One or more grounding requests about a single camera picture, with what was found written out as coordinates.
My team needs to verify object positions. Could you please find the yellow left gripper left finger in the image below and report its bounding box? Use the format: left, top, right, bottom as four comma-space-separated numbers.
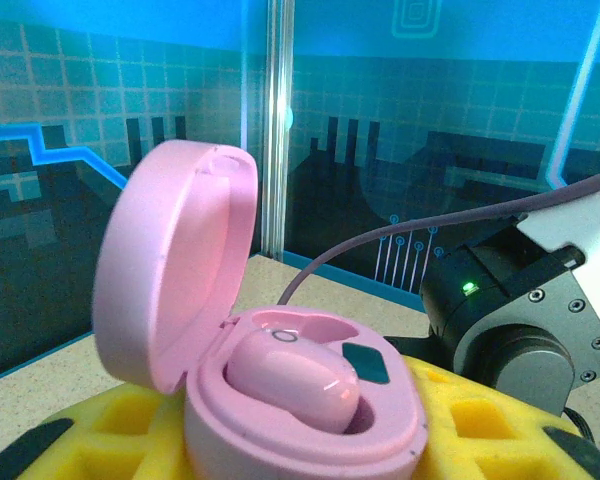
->
0, 384, 196, 480

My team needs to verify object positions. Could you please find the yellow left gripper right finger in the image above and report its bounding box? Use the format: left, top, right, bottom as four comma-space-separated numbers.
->
404, 354, 600, 480

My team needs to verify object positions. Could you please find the pink earbud charging case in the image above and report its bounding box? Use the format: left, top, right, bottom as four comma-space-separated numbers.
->
92, 139, 429, 480

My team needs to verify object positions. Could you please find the pink wireless earbud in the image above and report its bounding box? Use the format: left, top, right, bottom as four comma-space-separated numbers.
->
224, 329, 361, 435

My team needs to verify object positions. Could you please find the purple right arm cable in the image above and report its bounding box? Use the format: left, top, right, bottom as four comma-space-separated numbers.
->
277, 164, 600, 309

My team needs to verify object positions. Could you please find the aluminium frame post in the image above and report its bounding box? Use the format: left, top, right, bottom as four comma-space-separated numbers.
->
259, 0, 296, 261

